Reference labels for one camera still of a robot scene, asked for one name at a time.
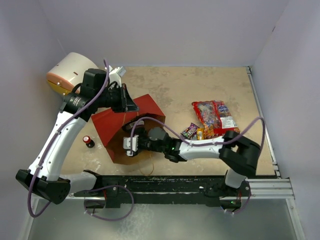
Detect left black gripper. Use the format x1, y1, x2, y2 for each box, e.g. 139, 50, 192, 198
95, 83, 140, 114

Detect red brown paper bag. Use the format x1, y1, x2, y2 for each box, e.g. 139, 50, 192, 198
92, 94, 166, 176

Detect brown m&m candy packet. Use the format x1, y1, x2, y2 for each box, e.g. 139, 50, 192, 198
180, 123, 199, 140

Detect small yellow candy packet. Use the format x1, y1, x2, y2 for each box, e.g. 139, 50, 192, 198
196, 128, 205, 141

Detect large red snack bag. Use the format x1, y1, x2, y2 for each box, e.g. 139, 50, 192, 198
191, 100, 240, 140

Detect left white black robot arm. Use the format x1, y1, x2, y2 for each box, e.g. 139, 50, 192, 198
15, 67, 139, 205

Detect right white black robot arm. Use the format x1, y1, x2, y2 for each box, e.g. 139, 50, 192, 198
132, 127, 261, 196

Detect dark candy packets in bag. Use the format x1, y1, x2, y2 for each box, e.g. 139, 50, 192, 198
121, 117, 145, 133

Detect small red black bottle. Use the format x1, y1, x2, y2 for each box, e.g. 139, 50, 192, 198
82, 135, 95, 148

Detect white cylindrical toy drawer cabinet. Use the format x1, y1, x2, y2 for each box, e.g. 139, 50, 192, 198
46, 52, 98, 96

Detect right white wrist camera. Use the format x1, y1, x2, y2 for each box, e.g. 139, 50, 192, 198
122, 135, 139, 157

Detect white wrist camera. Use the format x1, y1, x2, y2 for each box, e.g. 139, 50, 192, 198
109, 66, 126, 86
122, 135, 139, 157

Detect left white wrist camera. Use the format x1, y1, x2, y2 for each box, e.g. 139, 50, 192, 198
109, 66, 126, 86

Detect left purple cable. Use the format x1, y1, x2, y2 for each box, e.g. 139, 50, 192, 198
26, 57, 111, 218

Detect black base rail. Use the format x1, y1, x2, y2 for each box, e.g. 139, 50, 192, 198
74, 175, 251, 209

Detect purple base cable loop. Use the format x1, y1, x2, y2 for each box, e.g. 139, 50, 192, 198
83, 184, 136, 222

